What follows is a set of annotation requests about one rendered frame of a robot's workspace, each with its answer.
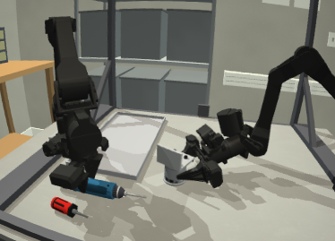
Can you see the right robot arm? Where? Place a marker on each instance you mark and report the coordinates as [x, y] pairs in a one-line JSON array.
[[73, 84]]

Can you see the blue cylinder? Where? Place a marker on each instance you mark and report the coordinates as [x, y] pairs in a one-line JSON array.
[[107, 189]]

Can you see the white l-shaped bracket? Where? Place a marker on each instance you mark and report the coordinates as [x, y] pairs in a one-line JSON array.
[[172, 158]]

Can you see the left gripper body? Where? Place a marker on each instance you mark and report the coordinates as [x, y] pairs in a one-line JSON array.
[[214, 171]]

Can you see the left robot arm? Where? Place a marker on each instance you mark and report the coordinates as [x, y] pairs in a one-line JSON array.
[[307, 60]]

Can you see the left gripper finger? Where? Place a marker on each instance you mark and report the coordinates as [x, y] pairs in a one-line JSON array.
[[187, 150], [198, 173]]

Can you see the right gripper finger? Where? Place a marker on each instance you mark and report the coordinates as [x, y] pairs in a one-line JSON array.
[[83, 185], [93, 165]]

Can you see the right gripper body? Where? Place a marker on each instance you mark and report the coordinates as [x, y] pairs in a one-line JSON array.
[[71, 176]]

